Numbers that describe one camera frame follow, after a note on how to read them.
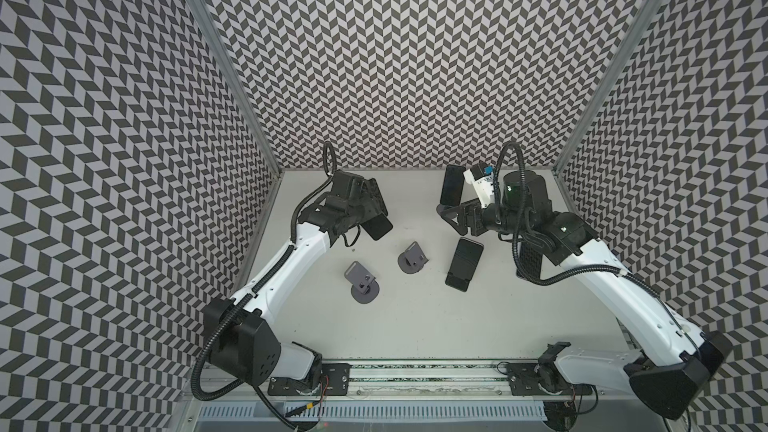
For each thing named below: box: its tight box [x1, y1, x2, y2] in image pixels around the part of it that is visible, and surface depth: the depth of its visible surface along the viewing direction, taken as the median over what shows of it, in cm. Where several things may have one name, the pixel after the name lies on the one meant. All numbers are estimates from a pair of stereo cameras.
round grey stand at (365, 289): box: [344, 261, 380, 304], surface depth 84 cm
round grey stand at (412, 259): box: [397, 241, 429, 274], surface depth 91 cm
